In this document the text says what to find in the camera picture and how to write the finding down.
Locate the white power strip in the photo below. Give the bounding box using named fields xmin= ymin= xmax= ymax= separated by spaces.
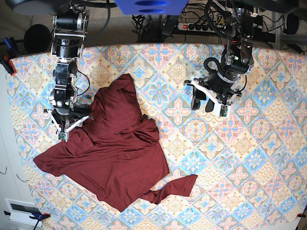
xmin=177 ymin=23 xmax=214 ymax=33

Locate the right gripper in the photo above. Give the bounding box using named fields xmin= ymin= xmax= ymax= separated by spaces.
xmin=45 ymin=104 xmax=94 ymax=142

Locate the dark red t-shirt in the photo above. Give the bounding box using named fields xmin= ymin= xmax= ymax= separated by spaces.
xmin=34 ymin=74 xmax=197 ymax=211

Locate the patterned tablecloth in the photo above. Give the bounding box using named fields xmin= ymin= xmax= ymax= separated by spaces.
xmin=5 ymin=44 xmax=307 ymax=230

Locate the black round object right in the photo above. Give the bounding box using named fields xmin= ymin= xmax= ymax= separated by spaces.
xmin=284 ymin=13 xmax=300 ymax=35

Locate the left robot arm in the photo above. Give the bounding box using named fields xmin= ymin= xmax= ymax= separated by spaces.
xmin=184 ymin=0 xmax=304 ymax=117

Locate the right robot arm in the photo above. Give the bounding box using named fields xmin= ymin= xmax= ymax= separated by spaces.
xmin=6 ymin=0 xmax=90 ymax=141

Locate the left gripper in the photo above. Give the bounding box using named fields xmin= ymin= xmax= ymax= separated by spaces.
xmin=184 ymin=71 xmax=242 ymax=117

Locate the white wall outlet box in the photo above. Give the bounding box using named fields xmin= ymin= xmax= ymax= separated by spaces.
xmin=5 ymin=198 xmax=40 ymax=227

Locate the blue clamp lower left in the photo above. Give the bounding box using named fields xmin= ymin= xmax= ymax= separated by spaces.
xmin=3 ymin=210 xmax=51 ymax=230

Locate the orange clamp lower right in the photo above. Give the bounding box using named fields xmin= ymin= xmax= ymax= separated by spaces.
xmin=296 ymin=213 xmax=307 ymax=218

